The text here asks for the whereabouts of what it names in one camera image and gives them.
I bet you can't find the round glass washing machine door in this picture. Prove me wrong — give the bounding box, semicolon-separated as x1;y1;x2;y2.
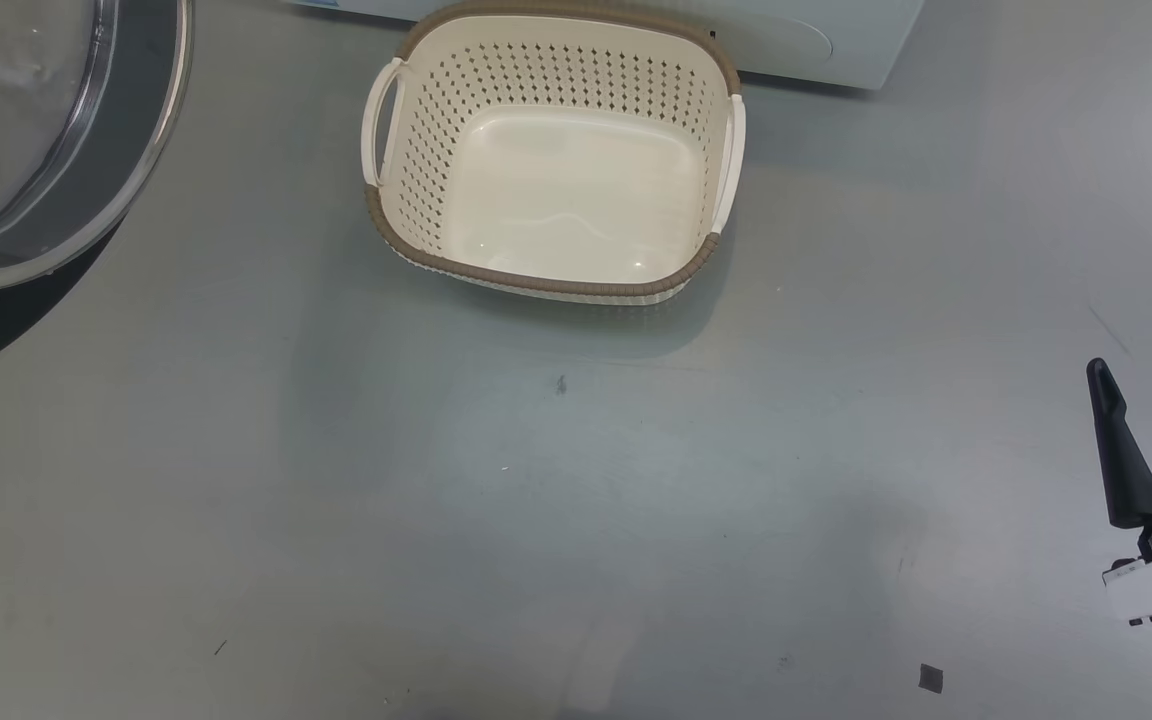
0;0;194;293

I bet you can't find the white front-load washing machine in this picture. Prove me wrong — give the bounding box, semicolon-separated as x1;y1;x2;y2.
286;0;927;91

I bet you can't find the cream perforated laundry basket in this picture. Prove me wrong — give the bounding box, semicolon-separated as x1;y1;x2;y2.
361;0;747;306

